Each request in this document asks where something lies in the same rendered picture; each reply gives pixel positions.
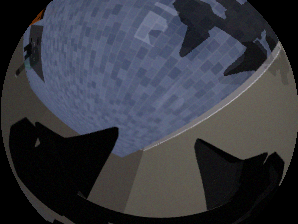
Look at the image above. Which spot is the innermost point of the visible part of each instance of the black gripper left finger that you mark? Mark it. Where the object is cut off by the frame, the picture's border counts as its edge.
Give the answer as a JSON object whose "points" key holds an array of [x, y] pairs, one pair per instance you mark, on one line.
{"points": [[82, 156]]}

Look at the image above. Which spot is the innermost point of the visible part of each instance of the green glass bottle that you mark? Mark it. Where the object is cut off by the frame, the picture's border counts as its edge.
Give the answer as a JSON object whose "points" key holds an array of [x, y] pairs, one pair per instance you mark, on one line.
{"points": [[31, 60]]}

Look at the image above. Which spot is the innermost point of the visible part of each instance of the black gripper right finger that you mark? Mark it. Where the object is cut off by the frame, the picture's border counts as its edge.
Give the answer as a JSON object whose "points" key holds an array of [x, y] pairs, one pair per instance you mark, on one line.
{"points": [[221, 173]]}

